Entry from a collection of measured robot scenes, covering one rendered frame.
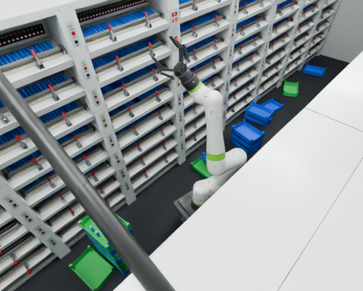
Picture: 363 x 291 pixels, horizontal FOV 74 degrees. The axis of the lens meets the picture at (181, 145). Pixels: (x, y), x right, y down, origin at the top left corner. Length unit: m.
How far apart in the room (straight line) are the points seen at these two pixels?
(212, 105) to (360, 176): 0.90
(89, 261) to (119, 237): 2.02
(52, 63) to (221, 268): 1.30
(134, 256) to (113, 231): 0.04
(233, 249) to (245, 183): 0.11
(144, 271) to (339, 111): 0.50
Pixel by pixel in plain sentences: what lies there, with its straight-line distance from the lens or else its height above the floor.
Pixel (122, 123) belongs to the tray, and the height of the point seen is 0.93.
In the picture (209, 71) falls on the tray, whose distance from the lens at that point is 2.35.
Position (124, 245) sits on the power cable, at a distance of 0.30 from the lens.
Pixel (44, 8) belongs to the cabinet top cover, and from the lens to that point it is 1.39.
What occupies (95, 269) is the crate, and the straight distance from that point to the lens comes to 2.28.
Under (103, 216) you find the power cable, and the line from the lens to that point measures 0.31.
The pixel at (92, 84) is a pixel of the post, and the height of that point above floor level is 1.31.
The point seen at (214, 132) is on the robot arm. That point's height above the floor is 1.15.
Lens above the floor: 2.05
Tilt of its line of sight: 45 degrees down
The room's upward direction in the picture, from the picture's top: 3 degrees counter-clockwise
